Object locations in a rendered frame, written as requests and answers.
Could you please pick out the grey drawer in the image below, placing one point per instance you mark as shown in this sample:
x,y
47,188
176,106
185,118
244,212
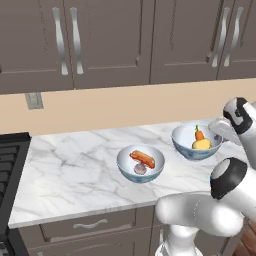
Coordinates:
x,y
100,246
66,230

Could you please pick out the white bowl with vegetables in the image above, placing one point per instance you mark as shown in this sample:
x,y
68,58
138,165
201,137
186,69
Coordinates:
x,y
186,146

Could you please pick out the white bowl with hot dog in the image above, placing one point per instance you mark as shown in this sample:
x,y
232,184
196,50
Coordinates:
x,y
128,166

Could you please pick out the grey wall socket plate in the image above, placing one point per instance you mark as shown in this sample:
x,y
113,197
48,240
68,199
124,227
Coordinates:
x,y
34,100

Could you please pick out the hot dog in bun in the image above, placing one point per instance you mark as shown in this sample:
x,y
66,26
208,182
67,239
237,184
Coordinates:
x,y
142,158

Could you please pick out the yellow potato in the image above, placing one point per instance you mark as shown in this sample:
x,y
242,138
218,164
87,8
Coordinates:
x,y
201,144

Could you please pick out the black hob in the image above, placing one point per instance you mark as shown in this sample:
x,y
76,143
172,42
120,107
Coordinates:
x,y
10,186

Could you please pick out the pale pink garlic bulb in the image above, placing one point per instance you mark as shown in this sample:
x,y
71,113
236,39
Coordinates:
x,y
140,169

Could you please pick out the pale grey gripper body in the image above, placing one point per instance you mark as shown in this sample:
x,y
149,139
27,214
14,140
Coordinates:
x,y
224,129

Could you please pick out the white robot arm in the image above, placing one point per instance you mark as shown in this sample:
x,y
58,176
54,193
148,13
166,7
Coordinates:
x,y
200,213

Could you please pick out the grey lower drawer front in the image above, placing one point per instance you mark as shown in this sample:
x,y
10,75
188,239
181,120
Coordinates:
x,y
100,246

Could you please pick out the orange carrot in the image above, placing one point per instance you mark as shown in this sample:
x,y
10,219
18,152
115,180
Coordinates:
x,y
199,134

